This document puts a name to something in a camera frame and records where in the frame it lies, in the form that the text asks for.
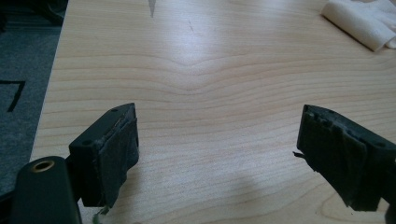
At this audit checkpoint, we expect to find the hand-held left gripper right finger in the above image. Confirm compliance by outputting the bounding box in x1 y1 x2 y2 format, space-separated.
292 104 396 213

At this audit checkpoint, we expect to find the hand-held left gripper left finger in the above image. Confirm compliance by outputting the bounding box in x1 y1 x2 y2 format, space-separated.
67 103 140 216

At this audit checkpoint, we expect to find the black tape floor marking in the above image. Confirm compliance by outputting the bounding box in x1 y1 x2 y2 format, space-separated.
0 79 27 113

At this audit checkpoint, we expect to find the white cloth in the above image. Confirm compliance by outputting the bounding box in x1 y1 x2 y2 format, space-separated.
320 0 396 52

